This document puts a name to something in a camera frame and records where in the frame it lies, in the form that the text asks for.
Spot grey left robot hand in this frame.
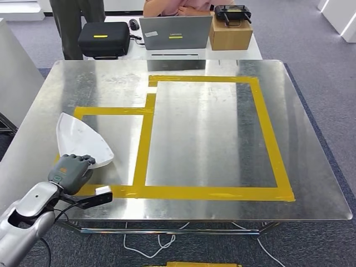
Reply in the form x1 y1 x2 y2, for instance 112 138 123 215
48 154 97 196

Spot white plastic car part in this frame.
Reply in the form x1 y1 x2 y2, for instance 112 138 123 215
56 112 115 170

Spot yellow tape on workbench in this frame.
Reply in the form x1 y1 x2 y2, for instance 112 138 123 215
54 75 296 202

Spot steel workbench table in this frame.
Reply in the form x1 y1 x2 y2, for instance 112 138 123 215
0 58 353 236

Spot black carrying case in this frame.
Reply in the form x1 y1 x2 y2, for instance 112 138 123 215
78 21 131 60

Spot person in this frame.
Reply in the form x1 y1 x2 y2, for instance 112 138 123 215
143 0 235 18
49 0 106 61

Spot white platform block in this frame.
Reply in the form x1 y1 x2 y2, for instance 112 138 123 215
0 0 45 22
317 0 356 44

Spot grey laptop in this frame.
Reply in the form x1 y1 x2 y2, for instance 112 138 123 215
139 15 213 51

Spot cardboard box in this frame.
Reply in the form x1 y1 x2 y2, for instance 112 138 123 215
209 12 253 51

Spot black remote controller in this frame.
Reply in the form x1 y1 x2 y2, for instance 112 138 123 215
214 4 253 27

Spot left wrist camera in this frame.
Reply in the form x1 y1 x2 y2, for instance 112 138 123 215
60 185 113 210

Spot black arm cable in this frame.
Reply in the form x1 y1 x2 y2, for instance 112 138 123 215
40 201 81 267

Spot white floor cable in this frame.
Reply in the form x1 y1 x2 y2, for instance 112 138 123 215
123 221 287 267

